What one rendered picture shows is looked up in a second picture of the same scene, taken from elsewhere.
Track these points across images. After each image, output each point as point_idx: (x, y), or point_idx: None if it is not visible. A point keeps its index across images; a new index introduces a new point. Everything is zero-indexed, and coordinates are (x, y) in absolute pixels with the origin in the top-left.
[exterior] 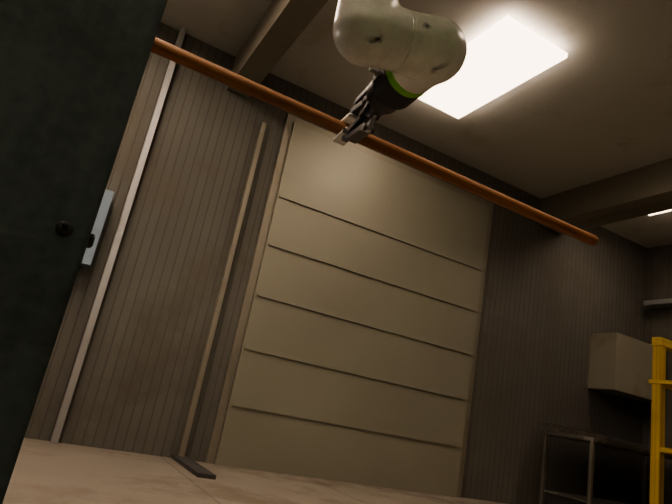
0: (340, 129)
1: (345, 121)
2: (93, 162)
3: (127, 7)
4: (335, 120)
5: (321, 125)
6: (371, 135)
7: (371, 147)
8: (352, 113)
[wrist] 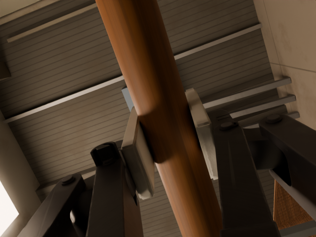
0: (196, 158)
1: (151, 158)
2: None
3: None
4: (184, 193)
5: (218, 205)
6: (122, 40)
7: (157, 3)
8: (135, 188)
